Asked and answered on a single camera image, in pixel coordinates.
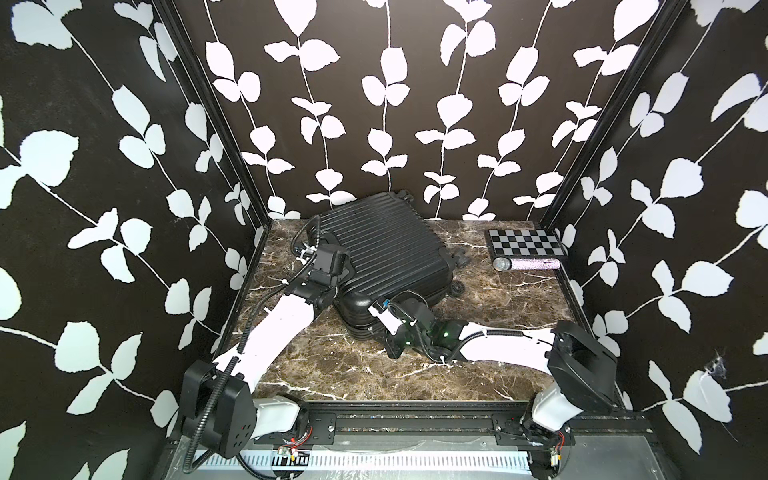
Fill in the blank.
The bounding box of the black hard-shell suitcase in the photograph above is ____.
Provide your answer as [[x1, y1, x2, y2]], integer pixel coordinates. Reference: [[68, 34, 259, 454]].
[[320, 190, 470, 340]]

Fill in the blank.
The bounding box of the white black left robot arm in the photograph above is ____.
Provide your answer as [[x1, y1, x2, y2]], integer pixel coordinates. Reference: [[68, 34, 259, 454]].
[[179, 267, 353, 473]]

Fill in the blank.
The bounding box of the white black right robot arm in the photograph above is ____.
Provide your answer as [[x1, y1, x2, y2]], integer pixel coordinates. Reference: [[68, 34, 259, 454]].
[[368, 296, 619, 433]]

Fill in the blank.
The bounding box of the purple glitter cylinder bottle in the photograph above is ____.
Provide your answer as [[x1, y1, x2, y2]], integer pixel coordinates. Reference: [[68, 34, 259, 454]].
[[492, 257, 561, 272]]

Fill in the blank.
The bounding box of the black white checkerboard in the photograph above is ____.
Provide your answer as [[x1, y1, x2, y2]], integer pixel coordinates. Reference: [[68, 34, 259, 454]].
[[485, 229, 566, 259]]

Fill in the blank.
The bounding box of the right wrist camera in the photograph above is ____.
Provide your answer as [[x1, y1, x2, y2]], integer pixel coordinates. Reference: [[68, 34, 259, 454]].
[[368, 300, 402, 335]]

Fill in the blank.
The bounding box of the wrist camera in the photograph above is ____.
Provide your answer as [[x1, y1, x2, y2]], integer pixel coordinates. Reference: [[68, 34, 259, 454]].
[[368, 300, 402, 335], [309, 244, 349, 284]]

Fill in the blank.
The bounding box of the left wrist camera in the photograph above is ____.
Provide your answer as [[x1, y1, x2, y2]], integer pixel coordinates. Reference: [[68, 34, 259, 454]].
[[309, 244, 349, 284]]

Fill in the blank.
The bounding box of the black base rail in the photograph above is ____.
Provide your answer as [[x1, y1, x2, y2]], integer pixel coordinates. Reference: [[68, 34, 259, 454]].
[[255, 401, 653, 449]]

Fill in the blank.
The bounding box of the white slotted cable duct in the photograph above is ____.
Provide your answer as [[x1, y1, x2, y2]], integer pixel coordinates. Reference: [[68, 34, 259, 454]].
[[191, 449, 534, 475]]

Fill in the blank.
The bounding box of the black corner frame post right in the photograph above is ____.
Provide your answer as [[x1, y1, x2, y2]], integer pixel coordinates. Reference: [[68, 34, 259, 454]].
[[534, 0, 687, 229]]

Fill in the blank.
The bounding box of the black corner frame post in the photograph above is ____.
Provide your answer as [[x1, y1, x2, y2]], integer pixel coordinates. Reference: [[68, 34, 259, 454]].
[[534, 0, 687, 229], [153, 0, 272, 230]]

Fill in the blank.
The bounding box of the black corner frame post left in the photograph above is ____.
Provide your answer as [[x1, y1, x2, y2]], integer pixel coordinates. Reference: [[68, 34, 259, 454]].
[[153, 0, 272, 230]]

